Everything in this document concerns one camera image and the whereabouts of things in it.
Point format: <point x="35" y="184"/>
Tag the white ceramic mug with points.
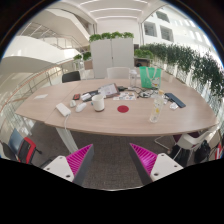
<point x="98" y="102"/>

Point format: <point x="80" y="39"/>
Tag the red and blue chair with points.
<point x="19" y="149"/>

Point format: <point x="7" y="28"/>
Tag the dark blue notebook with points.
<point x="175" y="99"/>

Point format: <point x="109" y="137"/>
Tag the tablet with open booklet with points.
<point x="109" y="90"/>

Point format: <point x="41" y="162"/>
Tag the green tote bag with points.
<point x="150" y="77"/>

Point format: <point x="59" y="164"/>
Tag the small dark red case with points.
<point x="76" y="97"/>

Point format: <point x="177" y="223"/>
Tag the white paper on table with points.
<point x="41" y="96"/>

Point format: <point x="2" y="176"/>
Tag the small white round device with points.
<point x="72" y="103"/>

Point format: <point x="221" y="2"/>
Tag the black backpack on floor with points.
<point x="202" y="153"/>

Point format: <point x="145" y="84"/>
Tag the crumpled clear plastic wrapper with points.
<point x="173" y="106"/>

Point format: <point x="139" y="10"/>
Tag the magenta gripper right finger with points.
<point x="151" y="166"/>

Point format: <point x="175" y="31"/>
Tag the white computer mouse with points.
<point x="80" y="107"/>

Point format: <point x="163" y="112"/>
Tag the black chair behind table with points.
<point x="71" y="76"/>

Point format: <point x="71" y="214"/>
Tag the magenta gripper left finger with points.
<point x="74" y="166"/>

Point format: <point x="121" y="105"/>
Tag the clear plastic water bottle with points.
<point x="157" y="107"/>

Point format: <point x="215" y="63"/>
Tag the white cabinet with plants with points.
<point x="107" y="52"/>

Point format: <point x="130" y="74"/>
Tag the green hedge plant row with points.
<point x="204" y="68"/>

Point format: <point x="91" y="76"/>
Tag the white chair behind table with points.
<point x="118" y="73"/>

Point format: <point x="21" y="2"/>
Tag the clear glass jar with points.
<point x="132" y="78"/>

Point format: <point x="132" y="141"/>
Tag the white chair at right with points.
<point x="192" y="141"/>

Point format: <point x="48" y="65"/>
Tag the sticker sheet on table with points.
<point x="125" y="96"/>

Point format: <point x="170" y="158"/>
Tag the red round coaster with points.
<point x="123" y="109"/>

